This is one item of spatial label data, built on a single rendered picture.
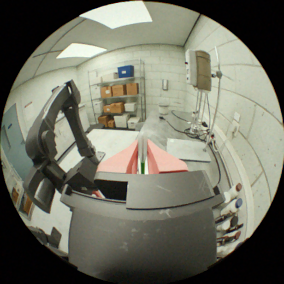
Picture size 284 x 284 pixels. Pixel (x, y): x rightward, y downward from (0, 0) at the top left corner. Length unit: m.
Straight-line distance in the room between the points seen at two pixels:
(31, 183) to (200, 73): 0.62
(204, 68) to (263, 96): 0.35
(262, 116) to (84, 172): 0.66
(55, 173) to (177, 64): 2.63
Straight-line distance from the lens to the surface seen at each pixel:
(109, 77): 2.49
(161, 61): 2.60
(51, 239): 0.58
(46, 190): 0.20
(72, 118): 0.42
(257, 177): 0.55
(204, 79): 0.49
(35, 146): 0.20
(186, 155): 0.60
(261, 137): 0.55
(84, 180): 0.17
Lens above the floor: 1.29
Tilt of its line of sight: 36 degrees down
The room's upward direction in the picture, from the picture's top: 2 degrees counter-clockwise
